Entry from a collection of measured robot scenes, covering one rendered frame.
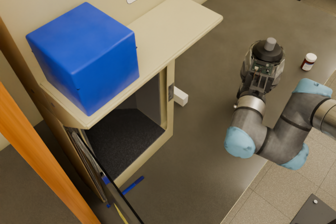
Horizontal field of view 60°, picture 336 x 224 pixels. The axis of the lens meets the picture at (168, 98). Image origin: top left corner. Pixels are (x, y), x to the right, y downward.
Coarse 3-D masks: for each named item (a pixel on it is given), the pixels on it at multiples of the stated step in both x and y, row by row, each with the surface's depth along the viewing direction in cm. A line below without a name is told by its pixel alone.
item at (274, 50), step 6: (258, 42) 90; (264, 42) 90; (270, 42) 85; (252, 48) 90; (258, 48) 88; (264, 48) 88; (270, 48) 87; (276, 48) 88; (258, 54) 87; (264, 54) 86; (270, 54) 86; (276, 54) 86; (282, 54) 88; (264, 60) 87; (270, 60) 86; (276, 60) 87
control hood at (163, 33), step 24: (168, 0) 56; (144, 24) 52; (168, 24) 52; (192, 24) 52; (216, 24) 53; (144, 48) 48; (168, 48) 48; (144, 72) 45; (48, 96) 44; (120, 96) 42; (72, 120) 42; (96, 120) 40
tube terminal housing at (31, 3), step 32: (0, 0) 33; (32, 0) 36; (64, 0) 39; (96, 0) 44; (160, 0) 56; (0, 32) 39; (32, 64) 41; (32, 96) 55; (160, 96) 85; (96, 192) 85
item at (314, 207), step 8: (312, 200) 181; (320, 200) 181; (304, 208) 178; (312, 208) 178; (320, 208) 178; (328, 208) 178; (296, 216) 175; (304, 216) 175; (312, 216) 175; (320, 216) 175; (328, 216) 175
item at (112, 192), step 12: (72, 132) 53; (84, 156) 54; (96, 168) 48; (96, 180) 65; (108, 180) 47; (108, 192) 52; (108, 204) 82; (120, 204) 45; (120, 216) 61; (132, 216) 44
